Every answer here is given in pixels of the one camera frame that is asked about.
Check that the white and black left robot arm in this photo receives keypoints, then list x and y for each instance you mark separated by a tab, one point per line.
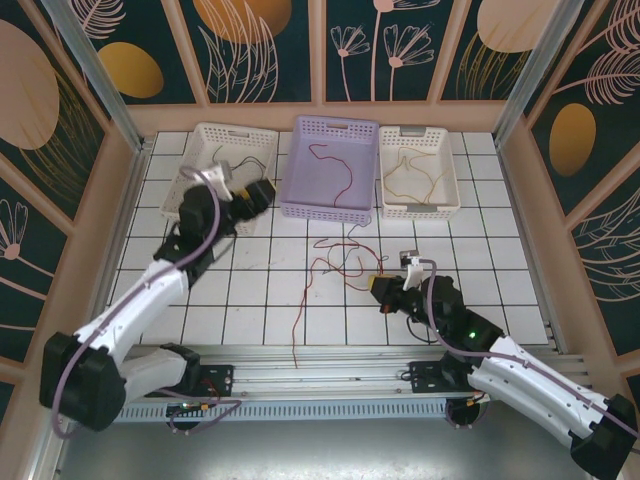
150	295

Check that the grey metal plate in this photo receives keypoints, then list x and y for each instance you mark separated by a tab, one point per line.
320	450

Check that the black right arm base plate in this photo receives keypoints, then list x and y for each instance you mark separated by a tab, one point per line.
425	375

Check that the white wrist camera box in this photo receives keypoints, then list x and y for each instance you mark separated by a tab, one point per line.
412	267
217	177

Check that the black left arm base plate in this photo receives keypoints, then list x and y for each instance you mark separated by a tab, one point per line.
217	377

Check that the aluminium frame post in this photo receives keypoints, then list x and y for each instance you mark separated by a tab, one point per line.
95	65
540	65

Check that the aluminium side rail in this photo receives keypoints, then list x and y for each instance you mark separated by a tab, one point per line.
525	215
120	240

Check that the purple perforated basket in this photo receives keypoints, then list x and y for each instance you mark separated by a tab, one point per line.
320	175

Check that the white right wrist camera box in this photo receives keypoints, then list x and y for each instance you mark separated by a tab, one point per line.
412	267

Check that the aluminium extrusion rail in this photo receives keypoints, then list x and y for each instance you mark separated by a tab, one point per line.
320	372

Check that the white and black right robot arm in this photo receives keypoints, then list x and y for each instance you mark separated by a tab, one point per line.
525	385

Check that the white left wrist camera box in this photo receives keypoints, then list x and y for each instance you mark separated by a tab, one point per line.
217	177

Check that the large white perforated basket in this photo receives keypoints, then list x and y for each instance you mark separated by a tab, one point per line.
200	165

